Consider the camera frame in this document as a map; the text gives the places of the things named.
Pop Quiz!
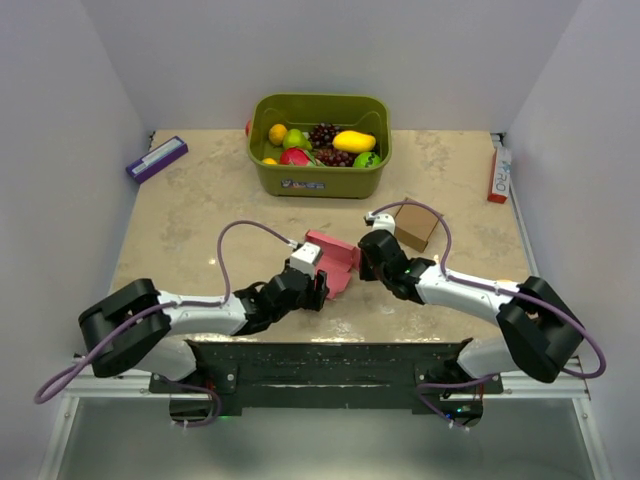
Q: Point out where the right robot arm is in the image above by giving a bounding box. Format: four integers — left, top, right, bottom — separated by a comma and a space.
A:
358, 229, 584, 393

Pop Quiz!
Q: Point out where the dark grape bunch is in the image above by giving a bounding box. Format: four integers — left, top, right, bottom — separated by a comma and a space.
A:
309, 123, 342, 149
314, 147, 357, 167

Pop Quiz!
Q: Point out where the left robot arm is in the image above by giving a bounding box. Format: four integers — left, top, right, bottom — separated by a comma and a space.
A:
79, 266, 329, 392

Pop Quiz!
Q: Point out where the dark grape bunch back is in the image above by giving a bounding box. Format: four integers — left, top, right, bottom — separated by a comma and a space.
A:
309, 123, 342, 149

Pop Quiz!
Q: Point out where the pink paper box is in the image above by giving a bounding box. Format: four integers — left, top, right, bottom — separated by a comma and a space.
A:
305, 230, 360, 300

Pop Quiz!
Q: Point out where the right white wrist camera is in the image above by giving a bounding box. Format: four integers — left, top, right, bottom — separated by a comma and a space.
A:
364, 212, 396, 235

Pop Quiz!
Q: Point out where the dark grape bunch front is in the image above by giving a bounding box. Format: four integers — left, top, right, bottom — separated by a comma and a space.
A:
314, 147, 357, 167

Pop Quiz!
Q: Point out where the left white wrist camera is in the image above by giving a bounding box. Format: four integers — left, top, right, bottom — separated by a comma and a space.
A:
289, 242, 323, 278

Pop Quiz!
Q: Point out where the aluminium frame rail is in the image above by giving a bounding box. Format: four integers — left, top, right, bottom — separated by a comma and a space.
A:
490, 132, 613, 479

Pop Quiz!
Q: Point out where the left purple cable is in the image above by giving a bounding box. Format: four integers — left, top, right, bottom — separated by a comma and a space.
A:
33, 219, 301, 429

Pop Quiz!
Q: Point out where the brown cardboard box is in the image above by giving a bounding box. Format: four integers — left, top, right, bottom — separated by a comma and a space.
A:
394, 197, 440, 253

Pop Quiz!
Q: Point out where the green pear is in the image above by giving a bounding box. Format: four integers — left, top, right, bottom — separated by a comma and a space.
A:
282, 128, 312, 150

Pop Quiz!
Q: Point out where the green lime fruit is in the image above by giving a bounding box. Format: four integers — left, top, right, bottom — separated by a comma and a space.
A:
352, 151, 381, 169

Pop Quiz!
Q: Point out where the yellow mango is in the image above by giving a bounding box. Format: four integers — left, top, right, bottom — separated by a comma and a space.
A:
332, 130, 377, 154

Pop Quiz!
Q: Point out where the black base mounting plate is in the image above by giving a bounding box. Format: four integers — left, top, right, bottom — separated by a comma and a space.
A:
149, 342, 503, 427

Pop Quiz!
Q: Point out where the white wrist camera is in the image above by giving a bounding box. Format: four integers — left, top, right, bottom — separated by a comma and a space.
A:
289, 242, 323, 278
364, 212, 396, 235

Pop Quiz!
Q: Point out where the purple rectangular box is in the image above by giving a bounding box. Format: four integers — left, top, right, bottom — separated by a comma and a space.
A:
125, 136, 189, 184

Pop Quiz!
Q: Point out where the olive green plastic tub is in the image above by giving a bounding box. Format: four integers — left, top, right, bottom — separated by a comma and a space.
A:
246, 93, 391, 199

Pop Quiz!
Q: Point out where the red white toothpaste box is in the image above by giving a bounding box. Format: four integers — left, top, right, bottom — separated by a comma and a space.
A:
487, 146, 512, 204

